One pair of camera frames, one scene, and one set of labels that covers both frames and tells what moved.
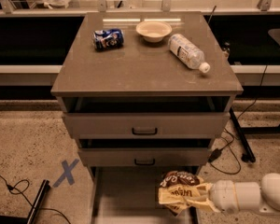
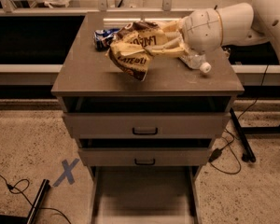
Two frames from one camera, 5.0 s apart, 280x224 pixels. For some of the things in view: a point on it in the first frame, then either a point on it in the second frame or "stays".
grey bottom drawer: [131, 195] stays
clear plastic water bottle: [182, 49] stays
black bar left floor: [45, 188] stays
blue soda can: [105, 39] stays
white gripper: [222, 195] -> [202, 30]
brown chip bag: [177, 188] -> [128, 51]
